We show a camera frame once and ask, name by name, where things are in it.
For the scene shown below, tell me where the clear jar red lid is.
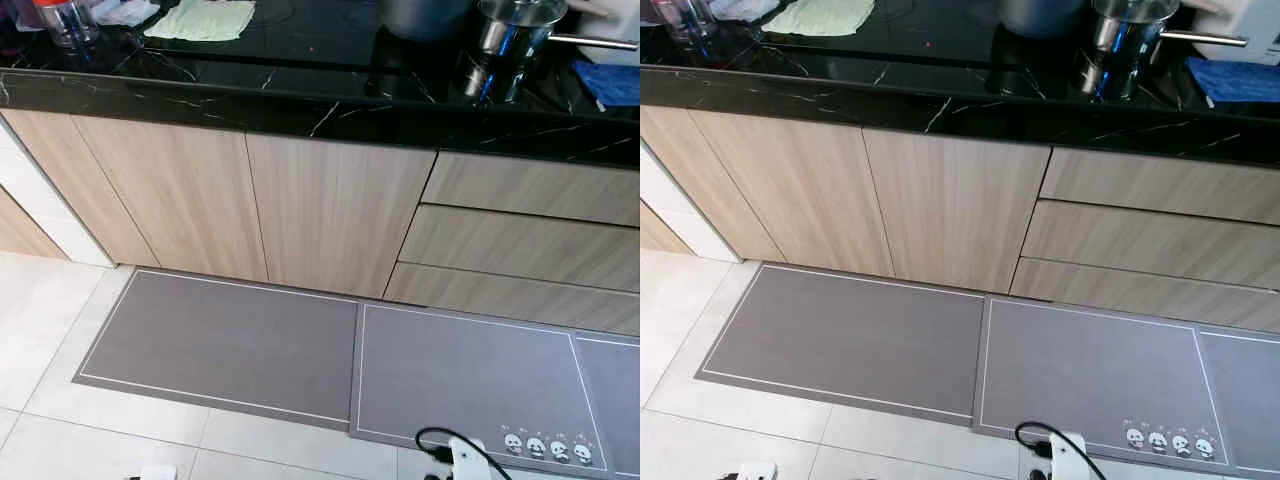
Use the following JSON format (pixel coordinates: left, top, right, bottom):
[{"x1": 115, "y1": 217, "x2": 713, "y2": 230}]
[{"x1": 33, "y1": 0, "x2": 102, "y2": 49}]

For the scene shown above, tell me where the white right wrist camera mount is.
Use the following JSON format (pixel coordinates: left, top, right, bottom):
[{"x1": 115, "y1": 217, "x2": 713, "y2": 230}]
[
  {"x1": 445, "y1": 436, "x2": 504, "y2": 480},
  {"x1": 1038, "y1": 431, "x2": 1092, "y2": 480}
]

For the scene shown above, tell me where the dark grey pot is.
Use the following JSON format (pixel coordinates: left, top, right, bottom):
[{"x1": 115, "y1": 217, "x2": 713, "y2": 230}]
[
  {"x1": 998, "y1": 0, "x2": 1093, "y2": 39},
  {"x1": 378, "y1": 0, "x2": 479, "y2": 41}
]

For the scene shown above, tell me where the wood cabinet end panel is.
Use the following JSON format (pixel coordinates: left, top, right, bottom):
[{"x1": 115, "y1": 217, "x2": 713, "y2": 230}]
[
  {"x1": 640, "y1": 200, "x2": 698, "y2": 257},
  {"x1": 0, "y1": 185, "x2": 69, "y2": 263}
]

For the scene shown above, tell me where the light green cloth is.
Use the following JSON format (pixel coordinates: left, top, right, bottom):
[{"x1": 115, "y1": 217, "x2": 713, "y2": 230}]
[
  {"x1": 143, "y1": 0, "x2": 257, "y2": 43},
  {"x1": 760, "y1": 0, "x2": 877, "y2": 39}
]

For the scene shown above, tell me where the blue cloth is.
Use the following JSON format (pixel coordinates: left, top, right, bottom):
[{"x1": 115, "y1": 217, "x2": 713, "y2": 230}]
[
  {"x1": 572, "y1": 60, "x2": 641, "y2": 109},
  {"x1": 1187, "y1": 57, "x2": 1280, "y2": 107}
]

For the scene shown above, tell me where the white crumpled cloth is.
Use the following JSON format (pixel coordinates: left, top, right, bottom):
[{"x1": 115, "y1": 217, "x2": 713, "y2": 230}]
[
  {"x1": 88, "y1": 0, "x2": 161, "y2": 27},
  {"x1": 708, "y1": 0, "x2": 791, "y2": 23}
]

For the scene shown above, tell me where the plain grey floor mat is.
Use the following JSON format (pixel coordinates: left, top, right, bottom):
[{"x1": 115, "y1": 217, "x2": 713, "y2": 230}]
[
  {"x1": 694, "y1": 261, "x2": 988, "y2": 428},
  {"x1": 71, "y1": 265, "x2": 362, "y2": 432}
]

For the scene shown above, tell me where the wood drawer front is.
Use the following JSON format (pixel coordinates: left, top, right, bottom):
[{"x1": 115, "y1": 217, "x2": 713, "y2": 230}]
[
  {"x1": 397, "y1": 204, "x2": 641, "y2": 295},
  {"x1": 1020, "y1": 200, "x2": 1280, "y2": 293},
  {"x1": 383, "y1": 262, "x2": 641, "y2": 338},
  {"x1": 1038, "y1": 146, "x2": 1280, "y2": 226},
  {"x1": 421, "y1": 150, "x2": 641, "y2": 229},
  {"x1": 1008, "y1": 258, "x2": 1280, "y2": 336}
]

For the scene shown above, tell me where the white appliance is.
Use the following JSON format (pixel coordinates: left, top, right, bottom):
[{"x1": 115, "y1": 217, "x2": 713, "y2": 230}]
[
  {"x1": 565, "y1": 0, "x2": 641, "y2": 43},
  {"x1": 1180, "y1": 0, "x2": 1280, "y2": 67}
]

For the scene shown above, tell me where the grey panda floor mat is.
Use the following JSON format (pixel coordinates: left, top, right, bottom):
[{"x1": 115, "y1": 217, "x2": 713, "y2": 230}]
[
  {"x1": 347, "y1": 299, "x2": 641, "y2": 480},
  {"x1": 971, "y1": 294, "x2": 1280, "y2": 479}
]

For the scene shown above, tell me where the steel saucepan long handle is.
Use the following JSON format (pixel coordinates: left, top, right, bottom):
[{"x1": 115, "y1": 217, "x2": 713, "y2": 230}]
[
  {"x1": 1090, "y1": 0, "x2": 1251, "y2": 56},
  {"x1": 476, "y1": 0, "x2": 639, "y2": 59}
]

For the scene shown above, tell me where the wood cabinet door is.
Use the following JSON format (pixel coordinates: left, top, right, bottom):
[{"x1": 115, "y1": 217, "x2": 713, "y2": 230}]
[
  {"x1": 245, "y1": 133, "x2": 439, "y2": 300},
  {"x1": 640, "y1": 105, "x2": 787, "y2": 264},
  {"x1": 0, "y1": 108, "x2": 161, "y2": 269},
  {"x1": 690, "y1": 110, "x2": 896, "y2": 279},
  {"x1": 72, "y1": 115, "x2": 269, "y2": 284},
  {"x1": 862, "y1": 128, "x2": 1053, "y2": 295}
]

